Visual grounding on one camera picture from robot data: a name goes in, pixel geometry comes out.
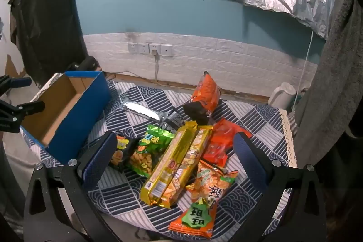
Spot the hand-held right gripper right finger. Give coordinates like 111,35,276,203
233,132,331,242

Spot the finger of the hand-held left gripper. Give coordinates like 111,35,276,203
0,101,46,133
0,75,32,95

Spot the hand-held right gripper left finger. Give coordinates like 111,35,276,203
23,131,122,242

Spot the red snack bag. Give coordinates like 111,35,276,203
203,118,253,167

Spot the orange peanut snack bag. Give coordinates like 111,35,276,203
186,161,239,204

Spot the blue cardboard box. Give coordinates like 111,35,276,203
20,71,112,164

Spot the green snack bag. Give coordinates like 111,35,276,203
126,124,175,177

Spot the long orange biscuit packet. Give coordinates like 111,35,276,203
162,126,213,208

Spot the silver foil snack packet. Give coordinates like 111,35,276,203
119,100,171,122

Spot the long yellow biscuit packet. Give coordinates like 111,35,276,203
140,121,197,205

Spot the orange bag with green label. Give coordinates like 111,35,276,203
169,194,217,239

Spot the blue patterned tablecloth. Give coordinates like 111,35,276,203
28,80,298,240

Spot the black hanging cloth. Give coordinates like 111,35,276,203
8,0,88,84

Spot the white cup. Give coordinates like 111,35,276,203
268,82,297,110

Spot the large orange snack bag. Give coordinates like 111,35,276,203
183,71,222,125

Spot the grey hanging towel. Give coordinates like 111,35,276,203
293,0,363,169

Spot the grey plug and cable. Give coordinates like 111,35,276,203
152,51,160,81

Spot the thin white cable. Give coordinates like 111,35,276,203
293,31,314,109

